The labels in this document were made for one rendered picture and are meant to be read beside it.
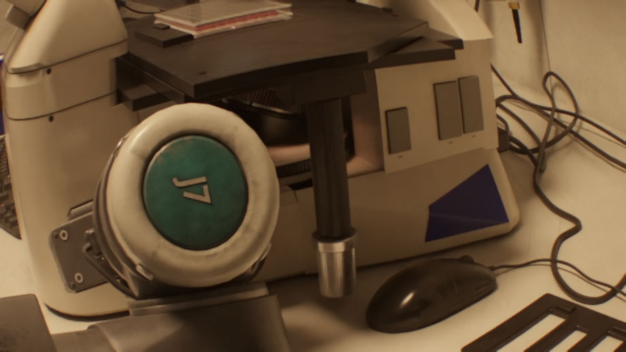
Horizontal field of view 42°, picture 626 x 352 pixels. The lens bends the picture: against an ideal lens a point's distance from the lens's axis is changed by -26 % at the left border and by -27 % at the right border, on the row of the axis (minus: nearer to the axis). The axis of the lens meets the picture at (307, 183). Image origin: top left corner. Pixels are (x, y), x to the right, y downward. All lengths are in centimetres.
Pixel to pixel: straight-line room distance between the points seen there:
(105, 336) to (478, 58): 52
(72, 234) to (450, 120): 38
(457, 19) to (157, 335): 51
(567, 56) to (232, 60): 71
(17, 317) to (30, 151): 38
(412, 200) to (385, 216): 3
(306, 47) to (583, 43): 64
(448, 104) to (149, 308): 44
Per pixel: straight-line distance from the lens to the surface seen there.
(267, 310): 48
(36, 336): 37
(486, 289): 76
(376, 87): 82
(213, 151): 45
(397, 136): 83
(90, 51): 72
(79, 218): 62
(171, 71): 66
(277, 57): 65
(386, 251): 83
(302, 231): 82
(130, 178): 44
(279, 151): 84
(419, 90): 84
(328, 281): 77
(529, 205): 95
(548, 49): 133
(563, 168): 105
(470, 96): 86
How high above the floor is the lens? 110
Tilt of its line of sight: 20 degrees down
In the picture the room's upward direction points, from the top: 5 degrees counter-clockwise
